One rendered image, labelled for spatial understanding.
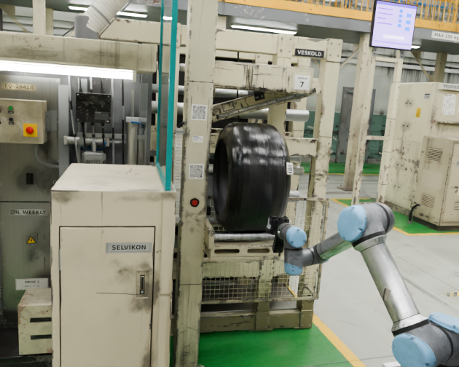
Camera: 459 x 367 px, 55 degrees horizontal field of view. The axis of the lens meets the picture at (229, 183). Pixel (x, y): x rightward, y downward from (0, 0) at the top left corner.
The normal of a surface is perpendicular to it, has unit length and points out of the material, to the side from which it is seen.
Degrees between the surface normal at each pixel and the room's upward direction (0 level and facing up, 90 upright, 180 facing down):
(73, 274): 90
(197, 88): 90
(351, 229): 84
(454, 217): 90
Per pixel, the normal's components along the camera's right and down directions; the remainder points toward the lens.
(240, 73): 0.22, 0.20
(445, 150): -0.96, 0.00
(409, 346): -0.77, 0.17
